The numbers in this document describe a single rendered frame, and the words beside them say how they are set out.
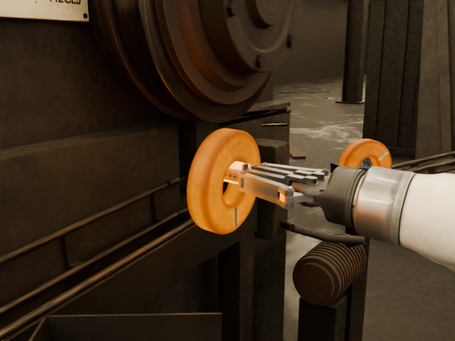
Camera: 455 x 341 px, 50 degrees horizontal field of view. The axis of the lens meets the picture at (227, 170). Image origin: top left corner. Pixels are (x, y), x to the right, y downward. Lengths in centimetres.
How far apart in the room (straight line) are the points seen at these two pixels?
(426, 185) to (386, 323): 148
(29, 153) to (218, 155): 28
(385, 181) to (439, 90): 301
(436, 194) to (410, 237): 6
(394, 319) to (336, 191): 149
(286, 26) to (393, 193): 49
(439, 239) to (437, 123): 306
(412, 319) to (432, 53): 204
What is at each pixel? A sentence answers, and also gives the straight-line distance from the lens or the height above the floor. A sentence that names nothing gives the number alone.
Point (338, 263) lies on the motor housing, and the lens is 121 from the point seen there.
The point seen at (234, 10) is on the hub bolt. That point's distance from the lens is 79.
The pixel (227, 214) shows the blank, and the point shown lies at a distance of 71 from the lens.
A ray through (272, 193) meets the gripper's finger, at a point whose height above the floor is 84.
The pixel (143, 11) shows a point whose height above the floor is 107.
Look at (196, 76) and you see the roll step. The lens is 83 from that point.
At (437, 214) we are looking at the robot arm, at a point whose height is 85.
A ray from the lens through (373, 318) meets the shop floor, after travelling 205.
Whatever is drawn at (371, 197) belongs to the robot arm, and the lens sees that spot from 59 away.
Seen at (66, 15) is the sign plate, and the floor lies 107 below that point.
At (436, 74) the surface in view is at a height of 85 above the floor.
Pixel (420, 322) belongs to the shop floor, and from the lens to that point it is 208.
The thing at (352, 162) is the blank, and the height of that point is 73.
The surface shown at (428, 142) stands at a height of 39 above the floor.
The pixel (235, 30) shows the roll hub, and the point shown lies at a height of 105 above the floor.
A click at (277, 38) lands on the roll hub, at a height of 104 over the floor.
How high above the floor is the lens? 102
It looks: 14 degrees down
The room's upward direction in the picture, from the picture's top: straight up
